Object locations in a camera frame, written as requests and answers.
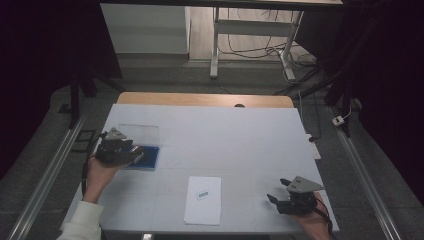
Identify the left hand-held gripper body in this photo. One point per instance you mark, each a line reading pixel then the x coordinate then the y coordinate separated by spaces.
pixel 113 150

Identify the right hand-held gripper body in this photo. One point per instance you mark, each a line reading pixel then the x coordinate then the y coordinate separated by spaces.
pixel 300 201

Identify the red and white stamp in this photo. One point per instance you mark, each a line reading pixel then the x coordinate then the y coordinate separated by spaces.
pixel 137 153

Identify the blue ink pad case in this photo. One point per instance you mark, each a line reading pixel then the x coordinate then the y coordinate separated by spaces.
pixel 150 156

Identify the white paper sheet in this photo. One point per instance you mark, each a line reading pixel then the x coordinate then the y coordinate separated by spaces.
pixel 203 206

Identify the person's right hand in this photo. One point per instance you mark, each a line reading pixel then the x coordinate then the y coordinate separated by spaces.
pixel 315 225

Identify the silver table clamp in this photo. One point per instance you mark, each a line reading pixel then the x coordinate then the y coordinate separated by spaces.
pixel 146 237

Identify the white plug adapter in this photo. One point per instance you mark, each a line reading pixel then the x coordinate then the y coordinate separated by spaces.
pixel 338 120

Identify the white table cover board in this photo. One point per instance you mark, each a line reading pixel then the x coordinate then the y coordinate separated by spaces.
pixel 216 140

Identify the wooden table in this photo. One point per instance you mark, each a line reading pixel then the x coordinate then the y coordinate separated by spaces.
pixel 200 99

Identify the black tripod stand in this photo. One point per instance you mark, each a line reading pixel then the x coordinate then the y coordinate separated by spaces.
pixel 340 93

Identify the dark curtain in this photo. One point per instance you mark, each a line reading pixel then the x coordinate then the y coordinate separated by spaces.
pixel 383 66
pixel 43 60

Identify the grey cabinet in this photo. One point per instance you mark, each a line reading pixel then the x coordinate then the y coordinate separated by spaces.
pixel 143 30

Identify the black floor frame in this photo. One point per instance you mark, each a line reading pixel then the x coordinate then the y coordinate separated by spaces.
pixel 84 141

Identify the aluminium floor rail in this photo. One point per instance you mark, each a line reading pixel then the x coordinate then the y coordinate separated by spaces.
pixel 46 180
pixel 366 180

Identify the white desk frame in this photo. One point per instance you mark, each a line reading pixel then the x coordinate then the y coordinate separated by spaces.
pixel 253 28

